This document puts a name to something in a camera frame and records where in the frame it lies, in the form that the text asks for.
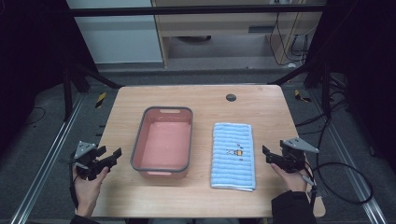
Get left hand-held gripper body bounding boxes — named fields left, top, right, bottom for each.
left=68, top=140, right=108, bottom=182

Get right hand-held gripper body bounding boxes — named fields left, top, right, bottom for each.
left=271, top=136, right=320, bottom=175

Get blue striped towel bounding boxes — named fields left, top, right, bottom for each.
left=210, top=121, right=257, bottom=192

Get pink basin with grey rim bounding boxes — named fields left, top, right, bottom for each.
left=130, top=105, right=194, bottom=180

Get person's right hand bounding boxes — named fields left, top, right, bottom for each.
left=269, top=161, right=314, bottom=194

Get person's left hand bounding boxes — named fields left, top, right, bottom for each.
left=72, top=163, right=110, bottom=217

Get yellow black tape marker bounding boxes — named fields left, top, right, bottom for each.
left=94, top=91, right=107, bottom=109
left=293, top=89, right=313, bottom=104

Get black metal stand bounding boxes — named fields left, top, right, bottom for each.
left=266, top=60, right=332, bottom=120
left=61, top=57, right=125, bottom=123

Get white cabinet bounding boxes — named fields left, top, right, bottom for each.
left=65, top=0, right=164, bottom=65

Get wooden background desk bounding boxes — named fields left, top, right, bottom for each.
left=150, top=0, right=327, bottom=69

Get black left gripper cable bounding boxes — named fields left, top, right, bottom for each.
left=68, top=158, right=80, bottom=210

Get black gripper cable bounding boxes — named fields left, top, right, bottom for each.
left=68, top=158, right=80, bottom=210
left=300, top=146, right=375, bottom=206

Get aluminium floor rail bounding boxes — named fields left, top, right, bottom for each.
left=8, top=92, right=86, bottom=224
left=311, top=89, right=389, bottom=224

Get black floor cables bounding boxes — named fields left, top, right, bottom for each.
left=294, top=74, right=354, bottom=138

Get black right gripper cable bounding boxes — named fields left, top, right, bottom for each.
left=300, top=146, right=375, bottom=206

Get black hanging desk cables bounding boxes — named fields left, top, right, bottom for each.
left=268, top=11, right=310, bottom=68

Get black metal frame bar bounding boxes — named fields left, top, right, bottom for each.
left=65, top=4, right=329, bottom=18

